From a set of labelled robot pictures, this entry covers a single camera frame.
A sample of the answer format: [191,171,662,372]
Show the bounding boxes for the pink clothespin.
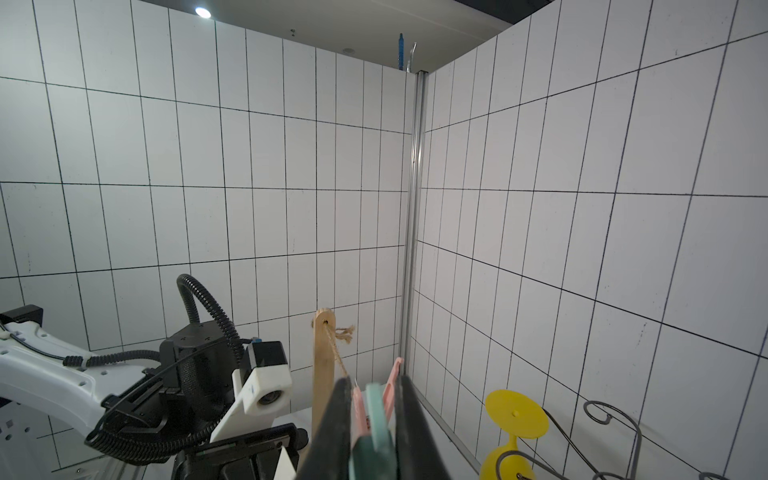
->
[351,357,404,439]

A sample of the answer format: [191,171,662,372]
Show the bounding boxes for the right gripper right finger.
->
[394,375,450,480]

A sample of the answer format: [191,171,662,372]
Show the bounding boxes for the wooden string rack frame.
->
[312,308,336,434]

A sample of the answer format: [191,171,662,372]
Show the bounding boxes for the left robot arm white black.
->
[1,274,309,479]

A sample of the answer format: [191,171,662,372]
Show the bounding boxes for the black wire scroll stand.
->
[496,400,725,479]

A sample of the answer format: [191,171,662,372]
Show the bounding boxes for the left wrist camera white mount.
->
[210,341,293,443]

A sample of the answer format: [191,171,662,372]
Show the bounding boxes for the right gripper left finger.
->
[295,377,352,480]

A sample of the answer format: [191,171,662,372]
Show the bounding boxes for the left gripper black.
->
[171,423,309,479]

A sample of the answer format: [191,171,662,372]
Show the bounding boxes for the teal clothespin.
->
[349,383,397,480]

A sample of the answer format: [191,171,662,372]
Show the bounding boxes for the white postcard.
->
[273,447,296,480]

